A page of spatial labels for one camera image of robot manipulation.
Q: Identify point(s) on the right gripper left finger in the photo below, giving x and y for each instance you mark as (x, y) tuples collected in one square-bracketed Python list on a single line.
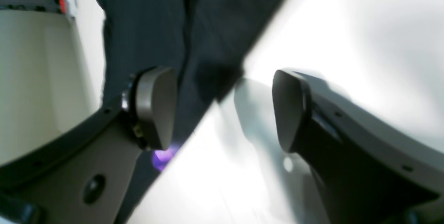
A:
[(82, 176)]

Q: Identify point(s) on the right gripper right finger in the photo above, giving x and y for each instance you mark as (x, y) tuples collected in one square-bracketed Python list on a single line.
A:
[(365, 171)]

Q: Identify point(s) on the black T-shirt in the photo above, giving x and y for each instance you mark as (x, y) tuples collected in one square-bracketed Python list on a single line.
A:
[(204, 41)]

